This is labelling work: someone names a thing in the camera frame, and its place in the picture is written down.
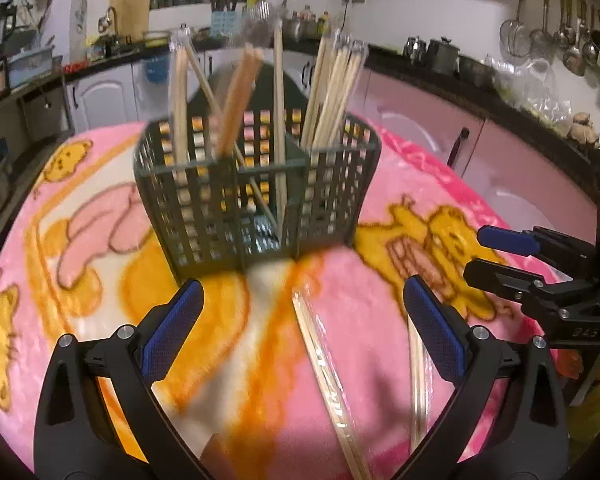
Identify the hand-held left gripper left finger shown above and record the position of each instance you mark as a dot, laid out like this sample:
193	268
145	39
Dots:
175	325

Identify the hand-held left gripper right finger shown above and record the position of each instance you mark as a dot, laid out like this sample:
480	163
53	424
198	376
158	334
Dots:
432	330

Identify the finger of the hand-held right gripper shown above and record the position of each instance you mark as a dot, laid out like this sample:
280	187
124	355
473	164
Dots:
505	240
510	285

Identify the wooden chopsticks pair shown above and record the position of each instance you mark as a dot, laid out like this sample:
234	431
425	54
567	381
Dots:
200	77
180	110
418	390
279	110
330	390
240	100

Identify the dark green utensil holder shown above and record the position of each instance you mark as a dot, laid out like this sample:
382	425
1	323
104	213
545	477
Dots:
205	220

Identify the bunch of chopsticks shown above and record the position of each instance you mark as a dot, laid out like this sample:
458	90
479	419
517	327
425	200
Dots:
330	95

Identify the pink kitchen cabinet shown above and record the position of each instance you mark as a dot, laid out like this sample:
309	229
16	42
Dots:
505	160

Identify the pink cartoon printed blanket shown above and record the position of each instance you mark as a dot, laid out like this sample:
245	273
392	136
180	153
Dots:
355	310

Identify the black kitchen countertop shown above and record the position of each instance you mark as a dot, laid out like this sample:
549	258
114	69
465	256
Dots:
510	107

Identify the ginger root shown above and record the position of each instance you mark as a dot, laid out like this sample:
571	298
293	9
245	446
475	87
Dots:
585	132

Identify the clear plastic bags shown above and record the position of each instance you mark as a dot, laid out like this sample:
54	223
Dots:
535	85

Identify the dark metal pan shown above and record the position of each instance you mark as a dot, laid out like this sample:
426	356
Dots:
475	70

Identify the hanging metal ladle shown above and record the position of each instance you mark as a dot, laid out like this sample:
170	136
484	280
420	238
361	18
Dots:
574	60
542	35

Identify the dark metal pot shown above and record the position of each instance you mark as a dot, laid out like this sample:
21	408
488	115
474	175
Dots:
442	57

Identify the hanging metal strainer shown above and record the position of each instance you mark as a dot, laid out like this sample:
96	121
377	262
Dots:
514	37

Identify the small metal kettle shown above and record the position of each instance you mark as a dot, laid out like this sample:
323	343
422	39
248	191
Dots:
414	50

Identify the white kitchen cabinet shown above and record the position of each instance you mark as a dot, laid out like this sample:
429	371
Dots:
105	95

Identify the blue plastic bucket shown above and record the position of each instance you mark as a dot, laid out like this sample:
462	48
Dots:
156	69

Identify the blue plastic container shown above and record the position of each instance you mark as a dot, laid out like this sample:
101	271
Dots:
30	67

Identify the light blue grid rack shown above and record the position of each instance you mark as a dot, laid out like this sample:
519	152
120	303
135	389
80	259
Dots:
225	24

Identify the wooden cutting board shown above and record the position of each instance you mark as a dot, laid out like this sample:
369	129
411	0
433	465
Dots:
130	12

